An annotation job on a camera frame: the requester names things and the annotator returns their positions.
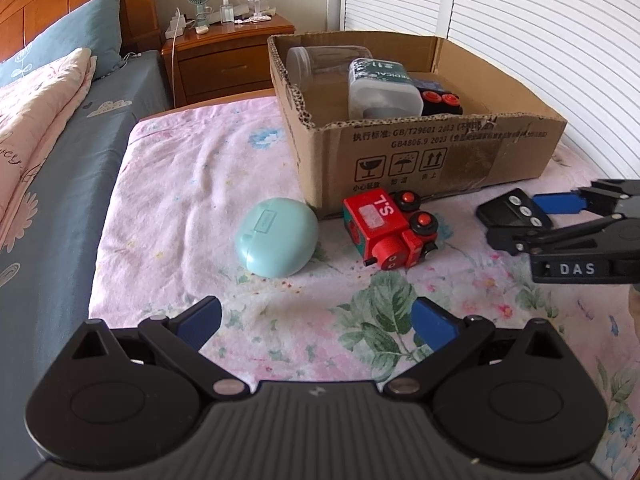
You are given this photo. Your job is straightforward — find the black digital timer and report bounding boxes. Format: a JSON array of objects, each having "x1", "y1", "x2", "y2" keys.
[{"x1": 475, "y1": 188, "x2": 553, "y2": 231}]

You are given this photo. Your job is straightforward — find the red toy train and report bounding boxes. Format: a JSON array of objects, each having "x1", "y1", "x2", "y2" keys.
[{"x1": 342, "y1": 188, "x2": 439, "y2": 271}]

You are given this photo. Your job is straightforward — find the mint green oval case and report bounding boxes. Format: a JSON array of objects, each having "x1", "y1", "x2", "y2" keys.
[{"x1": 234, "y1": 197, "x2": 319, "y2": 278}]

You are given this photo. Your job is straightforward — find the black toy car red wheels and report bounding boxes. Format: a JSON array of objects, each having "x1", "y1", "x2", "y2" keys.
[{"x1": 412, "y1": 78, "x2": 463, "y2": 116}]

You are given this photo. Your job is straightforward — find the medical cotton swab container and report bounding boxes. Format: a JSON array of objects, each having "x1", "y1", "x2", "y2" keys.
[{"x1": 348, "y1": 58, "x2": 423, "y2": 120}]

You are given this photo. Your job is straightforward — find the clear plastic jar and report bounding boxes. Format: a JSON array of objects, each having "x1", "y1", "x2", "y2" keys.
[{"x1": 285, "y1": 44, "x2": 372, "y2": 91}]

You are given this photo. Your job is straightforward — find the floral pink table cloth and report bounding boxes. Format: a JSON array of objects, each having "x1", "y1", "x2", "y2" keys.
[{"x1": 88, "y1": 95, "x2": 640, "y2": 476}]

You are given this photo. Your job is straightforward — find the blue bed sheet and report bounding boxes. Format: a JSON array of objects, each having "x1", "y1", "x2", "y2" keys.
[{"x1": 1, "y1": 51, "x2": 170, "y2": 479}]

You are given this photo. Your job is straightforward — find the white louvered closet door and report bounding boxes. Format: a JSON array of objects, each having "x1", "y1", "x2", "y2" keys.
[{"x1": 340, "y1": 0, "x2": 640, "y2": 179}]

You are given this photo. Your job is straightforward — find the brown cardboard box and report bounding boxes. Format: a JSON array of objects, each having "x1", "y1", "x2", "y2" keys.
[{"x1": 268, "y1": 30, "x2": 566, "y2": 218}]

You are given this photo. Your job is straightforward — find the wooden nightstand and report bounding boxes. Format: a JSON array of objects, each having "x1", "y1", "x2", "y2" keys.
[{"x1": 162, "y1": 14, "x2": 295, "y2": 108}]

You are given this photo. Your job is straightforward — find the pink floral quilt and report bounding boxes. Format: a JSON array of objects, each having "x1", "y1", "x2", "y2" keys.
[{"x1": 1, "y1": 48, "x2": 96, "y2": 252}]

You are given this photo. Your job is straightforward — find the white power strip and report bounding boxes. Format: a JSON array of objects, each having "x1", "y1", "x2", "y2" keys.
[{"x1": 165, "y1": 8, "x2": 186, "y2": 40}]

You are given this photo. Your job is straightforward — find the blue pillow near nightstand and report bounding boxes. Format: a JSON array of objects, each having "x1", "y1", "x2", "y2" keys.
[{"x1": 1, "y1": 0, "x2": 122, "y2": 86}]

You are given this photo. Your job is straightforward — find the clear spray bottle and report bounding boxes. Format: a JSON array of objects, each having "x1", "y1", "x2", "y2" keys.
[{"x1": 219, "y1": 0, "x2": 234, "y2": 24}]

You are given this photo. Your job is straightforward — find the small green desk fan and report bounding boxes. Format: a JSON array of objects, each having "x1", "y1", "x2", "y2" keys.
[{"x1": 188, "y1": 0, "x2": 208, "y2": 35}]

